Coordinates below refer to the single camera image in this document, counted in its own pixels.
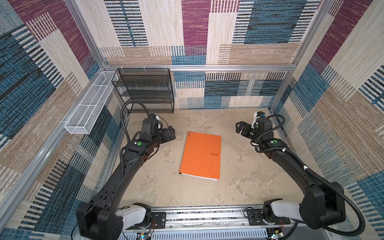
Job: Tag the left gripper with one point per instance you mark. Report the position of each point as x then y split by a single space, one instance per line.
166 137

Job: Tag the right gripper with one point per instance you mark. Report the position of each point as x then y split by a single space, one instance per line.
246 127

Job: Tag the orange black file folder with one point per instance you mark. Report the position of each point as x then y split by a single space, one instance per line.
202 156

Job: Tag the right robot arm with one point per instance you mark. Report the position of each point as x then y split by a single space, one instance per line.
323 203

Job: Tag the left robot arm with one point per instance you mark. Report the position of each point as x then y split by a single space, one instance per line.
101 218

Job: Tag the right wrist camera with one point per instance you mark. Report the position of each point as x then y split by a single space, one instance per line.
258 115

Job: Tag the black wire mesh shelf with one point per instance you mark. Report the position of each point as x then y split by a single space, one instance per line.
151 87

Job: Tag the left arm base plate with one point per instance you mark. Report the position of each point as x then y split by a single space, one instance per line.
157 220

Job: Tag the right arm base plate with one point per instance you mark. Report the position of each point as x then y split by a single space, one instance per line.
255 218

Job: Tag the white wire mesh basket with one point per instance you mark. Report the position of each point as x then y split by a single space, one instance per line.
87 112

